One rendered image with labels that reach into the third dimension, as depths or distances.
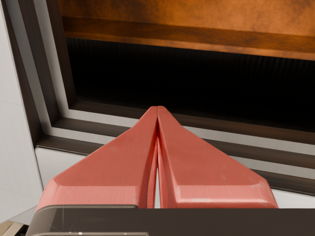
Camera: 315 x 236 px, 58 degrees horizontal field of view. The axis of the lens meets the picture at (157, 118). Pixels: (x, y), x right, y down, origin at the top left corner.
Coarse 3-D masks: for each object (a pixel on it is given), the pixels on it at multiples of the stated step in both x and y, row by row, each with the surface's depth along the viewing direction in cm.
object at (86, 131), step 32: (32, 0) 14; (32, 32) 15; (32, 64) 15; (64, 64) 17; (32, 96) 16; (64, 96) 17; (32, 128) 17; (64, 128) 17; (96, 128) 17; (128, 128) 17; (192, 128) 16; (224, 128) 16; (256, 128) 16; (256, 160) 15; (288, 160) 15
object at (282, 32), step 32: (64, 0) 29; (96, 0) 28; (128, 0) 28; (160, 0) 27; (192, 0) 26; (224, 0) 26; (256, 0) 25; (288, 0) 24; (64, 32) 26; (96, 32) 26; (128, 32) 26; (160, 32) 26; (192, 32) 26; (224, 32) 26; (256, 32) 26; (288, 32) 26
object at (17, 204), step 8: (0, 192) 21; (8, 192) 21; (0, 200) 21; (8, 200) 21; (16, 200) 21; (24, 200) 21; (32, 200) 20; (0, 208) 22; (8, 208) 22; (16, 208) 22; (24, 208) 21; (32, 208) 21; (0, 216) 23; (8, 216) 23
